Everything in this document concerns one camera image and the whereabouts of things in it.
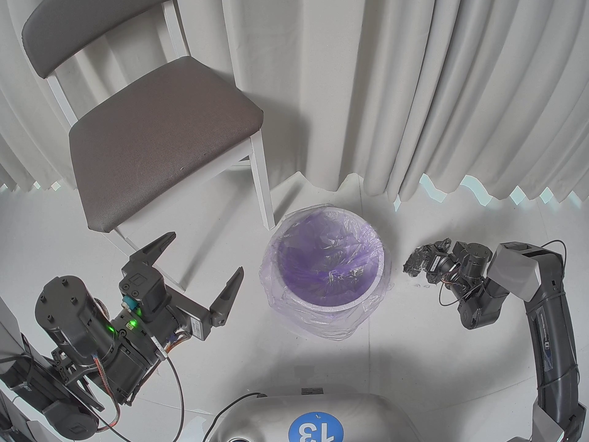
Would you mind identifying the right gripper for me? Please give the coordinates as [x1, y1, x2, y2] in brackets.
[425, 252, 456, 285]

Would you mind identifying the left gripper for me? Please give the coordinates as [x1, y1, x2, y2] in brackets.
[117, 231, 245, 362]

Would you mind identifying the black plastic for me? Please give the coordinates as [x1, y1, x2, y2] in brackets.
[403, 236, 455, 278]

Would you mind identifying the purple plastic bag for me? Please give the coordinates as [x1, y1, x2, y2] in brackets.
[261, 204, 394, 342]

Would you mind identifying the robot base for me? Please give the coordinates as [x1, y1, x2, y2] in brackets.
[177, 385, 417, 442]

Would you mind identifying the white trash bin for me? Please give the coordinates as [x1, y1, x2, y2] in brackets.
[271, 206, 388, 335]

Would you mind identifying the clear printed wrapper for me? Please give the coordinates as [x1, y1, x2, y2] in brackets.
[407, 274, 441, 293]

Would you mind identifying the grey white chair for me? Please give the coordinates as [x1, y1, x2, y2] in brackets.
[21, 0, 276, 293]

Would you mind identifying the white curtain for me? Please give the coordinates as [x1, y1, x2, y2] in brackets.
[0, 0, 398, 201]
[359, 0, 589, 207]

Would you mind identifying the black cable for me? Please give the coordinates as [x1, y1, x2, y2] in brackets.
[202, 392, 268, 442]
[94, 350, 186, 442]

